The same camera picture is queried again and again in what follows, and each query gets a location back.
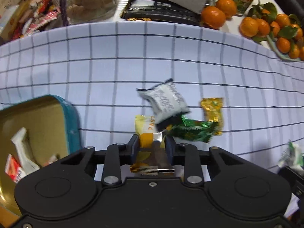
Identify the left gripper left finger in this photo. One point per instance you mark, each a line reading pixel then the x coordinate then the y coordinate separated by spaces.
pixel 117 155

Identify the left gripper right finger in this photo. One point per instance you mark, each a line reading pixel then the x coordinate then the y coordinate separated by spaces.
pixel 186 155

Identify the green foil candy wrapper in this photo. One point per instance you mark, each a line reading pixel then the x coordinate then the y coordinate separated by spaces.
pixel 194 130

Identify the yellow silver pastry packet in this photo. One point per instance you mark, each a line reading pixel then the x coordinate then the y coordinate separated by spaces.
pixel 151 159

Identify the gold foil candy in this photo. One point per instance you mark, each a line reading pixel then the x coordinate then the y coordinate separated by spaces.
pixel 212 108

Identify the white black snack packet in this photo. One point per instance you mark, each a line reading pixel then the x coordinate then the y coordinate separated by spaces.
pixel 167 103

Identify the white stick snack packet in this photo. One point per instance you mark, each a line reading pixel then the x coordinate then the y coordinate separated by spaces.
pixel 24 151

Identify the white green snack packet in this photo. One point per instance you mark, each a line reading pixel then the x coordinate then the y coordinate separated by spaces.
pixel 292 157

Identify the red white snack packet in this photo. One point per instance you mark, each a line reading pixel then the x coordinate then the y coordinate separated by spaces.
pixel 13 169

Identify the teal gold metal tin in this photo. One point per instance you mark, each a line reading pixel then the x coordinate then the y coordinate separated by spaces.
pixel 52 125

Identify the white checkered tablecloth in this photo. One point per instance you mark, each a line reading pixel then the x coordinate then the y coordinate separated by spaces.
pixel 98 68

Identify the mandarin orange near box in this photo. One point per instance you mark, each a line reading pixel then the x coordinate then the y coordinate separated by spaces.
pixel 213 17

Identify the black snack package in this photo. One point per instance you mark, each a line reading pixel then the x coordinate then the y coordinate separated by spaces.
pixel 159 11

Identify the mandarin orange beside jar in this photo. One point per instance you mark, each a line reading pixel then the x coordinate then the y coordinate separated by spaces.
pixel 228 7

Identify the glass jar of walnuts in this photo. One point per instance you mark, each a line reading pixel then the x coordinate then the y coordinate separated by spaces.
pixel 83 11

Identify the pile of mandarins with leaves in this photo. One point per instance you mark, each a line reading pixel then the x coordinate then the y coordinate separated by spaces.
pixel 282 32

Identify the pile of red snack wrappers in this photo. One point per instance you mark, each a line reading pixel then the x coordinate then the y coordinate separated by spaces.
pixel 32 16

